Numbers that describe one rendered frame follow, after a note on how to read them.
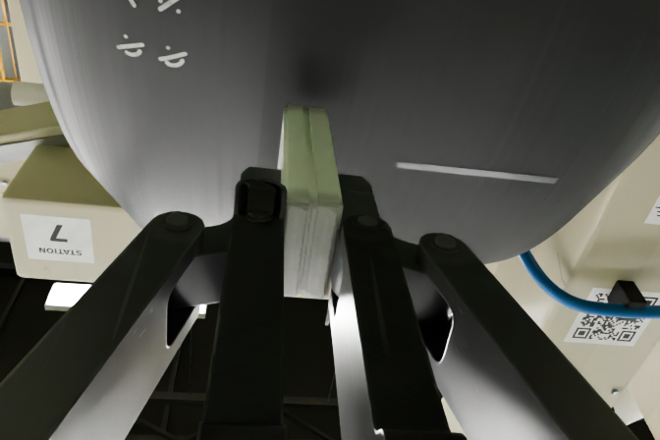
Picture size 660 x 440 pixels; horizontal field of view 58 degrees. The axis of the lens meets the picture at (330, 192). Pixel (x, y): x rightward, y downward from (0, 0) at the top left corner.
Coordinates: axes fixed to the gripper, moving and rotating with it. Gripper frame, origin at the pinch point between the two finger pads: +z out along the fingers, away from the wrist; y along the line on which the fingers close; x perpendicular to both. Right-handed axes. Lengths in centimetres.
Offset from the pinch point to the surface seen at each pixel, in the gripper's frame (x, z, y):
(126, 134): -1.3, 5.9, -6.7
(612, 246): -15.8, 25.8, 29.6
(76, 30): 2.7, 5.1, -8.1
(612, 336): -27, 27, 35
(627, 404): -72, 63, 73
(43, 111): -28, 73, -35
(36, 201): -34, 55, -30
